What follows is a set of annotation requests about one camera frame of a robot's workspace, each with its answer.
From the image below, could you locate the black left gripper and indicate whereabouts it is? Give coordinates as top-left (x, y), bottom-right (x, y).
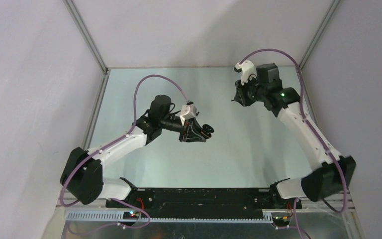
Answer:
top-left (160, 115), bottom-right (206, 143)

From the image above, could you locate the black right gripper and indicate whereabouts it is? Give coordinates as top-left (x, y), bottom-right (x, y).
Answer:
top-left (234, 75), bottom-right (267, 107)

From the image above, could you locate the black earbud charging case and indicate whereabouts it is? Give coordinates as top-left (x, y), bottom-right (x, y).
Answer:
top-left (201, 124), bottom-right (214, 138)

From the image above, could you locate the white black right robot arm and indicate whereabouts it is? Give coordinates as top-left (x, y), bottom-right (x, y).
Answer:
top-left (233, 60), bottom-right (356, 208)

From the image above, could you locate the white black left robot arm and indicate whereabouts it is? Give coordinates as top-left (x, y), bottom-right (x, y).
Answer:
top-left (60, 95), bottom-right (214, 208)

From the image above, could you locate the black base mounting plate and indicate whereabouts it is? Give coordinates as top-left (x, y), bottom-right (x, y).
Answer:
top-left (125, 188), bottom-right (293, 219)

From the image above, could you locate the left controller board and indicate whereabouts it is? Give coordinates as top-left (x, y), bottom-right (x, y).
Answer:
top-left (123, 211), bottom-right (140, 220)

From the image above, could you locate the controller board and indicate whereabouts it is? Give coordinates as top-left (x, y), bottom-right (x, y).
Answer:
top-left (273, 216), bottom-right (292, 228)
top-left (123, 211), bottom-right (140, 220)

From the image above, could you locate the right controller board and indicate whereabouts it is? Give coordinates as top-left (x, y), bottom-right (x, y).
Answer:
top-left (273, 216), bottom-right (292, 228)

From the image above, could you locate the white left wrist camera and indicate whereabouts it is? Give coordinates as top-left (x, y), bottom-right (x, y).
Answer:
top-left (179, 102), bottom-right (198, 121)

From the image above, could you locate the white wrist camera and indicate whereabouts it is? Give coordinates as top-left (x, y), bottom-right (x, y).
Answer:
top-left (179, 102), bottom-right (198, 121)
top-left (234, 60), bottom-right (257, 86)

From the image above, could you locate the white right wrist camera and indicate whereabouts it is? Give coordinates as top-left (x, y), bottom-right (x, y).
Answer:
top-left (234, 60), bottom-right (257, 86)

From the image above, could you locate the aluminium frame post right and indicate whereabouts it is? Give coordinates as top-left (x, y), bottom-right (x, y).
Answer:
top-left (298, 0), bottom-right (342, 73)

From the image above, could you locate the aluminium frame post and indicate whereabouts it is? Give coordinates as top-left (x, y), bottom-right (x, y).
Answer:
top-left (298, 0), bottom-right (342, 73)
top-left (63, 0), bottom-right (108, 74)

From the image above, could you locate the white slotted cable duct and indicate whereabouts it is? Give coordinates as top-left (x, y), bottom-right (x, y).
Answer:
top-left (65, 210), bottom-right (273, 223)

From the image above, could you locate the aluminium frame post left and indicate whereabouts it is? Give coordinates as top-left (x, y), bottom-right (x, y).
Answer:
top-left (63, 0), bottom-right (108, 74)

